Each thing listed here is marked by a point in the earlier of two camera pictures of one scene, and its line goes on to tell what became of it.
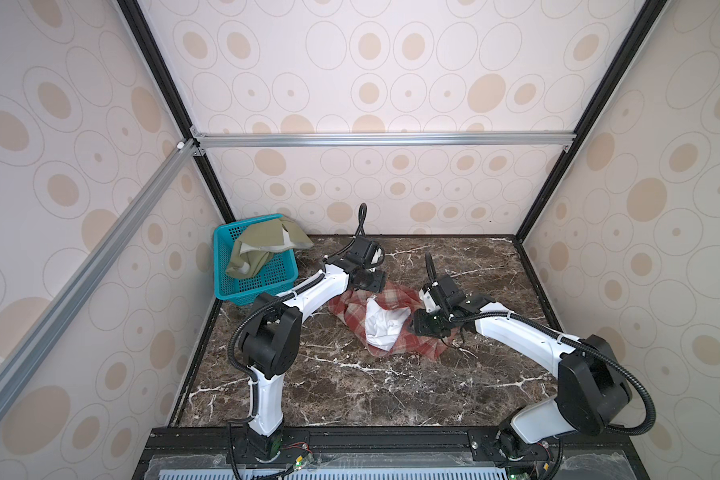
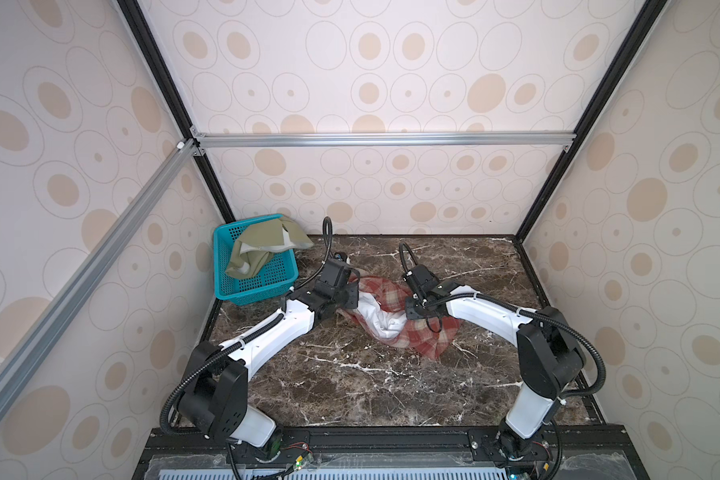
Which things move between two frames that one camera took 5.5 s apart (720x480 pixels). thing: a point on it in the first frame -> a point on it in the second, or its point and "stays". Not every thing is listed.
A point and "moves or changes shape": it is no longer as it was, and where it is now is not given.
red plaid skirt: x=383 y=319 moves or changes shape
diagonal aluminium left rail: x=0 y=383 stays
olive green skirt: x=261 y=241 stays
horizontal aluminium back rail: x=382 y=140 stays
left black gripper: x=379 y=281 -> x=352 y=301
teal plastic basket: x=273 y=277 stays
